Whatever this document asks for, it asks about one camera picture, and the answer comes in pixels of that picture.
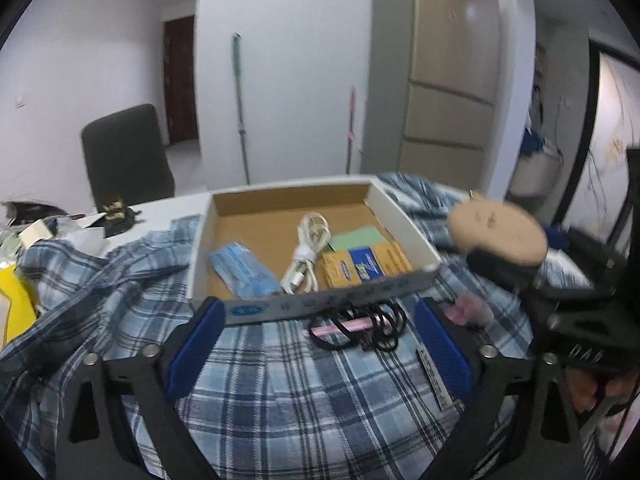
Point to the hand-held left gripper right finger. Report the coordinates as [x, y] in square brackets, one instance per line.
[442, 355]

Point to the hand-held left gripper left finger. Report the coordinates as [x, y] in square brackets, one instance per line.
[195, 347]

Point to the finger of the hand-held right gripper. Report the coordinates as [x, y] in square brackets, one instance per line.
[515, 275]
[557, 239]

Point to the beige plush pouch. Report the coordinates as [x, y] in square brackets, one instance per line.
[500, 230]

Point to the blue face mask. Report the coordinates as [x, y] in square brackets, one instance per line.
[245, 270]

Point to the yellow blue cigarette pack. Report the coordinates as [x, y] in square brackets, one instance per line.
[367, 265]

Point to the green felt pouch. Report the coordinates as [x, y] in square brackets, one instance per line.
[360, 237]

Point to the cardboard box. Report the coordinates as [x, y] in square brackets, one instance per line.
[280, 210]

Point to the person's right hand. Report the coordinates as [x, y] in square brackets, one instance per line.
[620, 390]

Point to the small ruler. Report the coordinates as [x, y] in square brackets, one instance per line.
[435, 377]

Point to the blue cloth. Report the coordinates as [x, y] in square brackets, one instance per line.
[531, 142]

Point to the pink pen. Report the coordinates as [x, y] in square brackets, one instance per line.
[340, 327]

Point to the blue plaid shirt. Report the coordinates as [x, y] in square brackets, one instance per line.
[300, 410]

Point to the clear plastic bag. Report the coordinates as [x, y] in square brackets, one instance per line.
[82, 237]

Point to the yellow packet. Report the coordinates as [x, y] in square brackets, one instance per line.
[15, 305]

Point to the gold refrigerator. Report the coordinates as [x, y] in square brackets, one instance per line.
[440, 85]

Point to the small white box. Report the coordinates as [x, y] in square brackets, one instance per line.
[37, 234]

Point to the dark grey chair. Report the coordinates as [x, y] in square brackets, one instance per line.
[125, 155]

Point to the black plastic bag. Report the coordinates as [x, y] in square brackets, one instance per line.
[30, 208]

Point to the dark wooden door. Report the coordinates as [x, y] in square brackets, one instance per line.
[180, 80]

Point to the black framed wall picture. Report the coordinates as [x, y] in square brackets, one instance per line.
[615, 110]

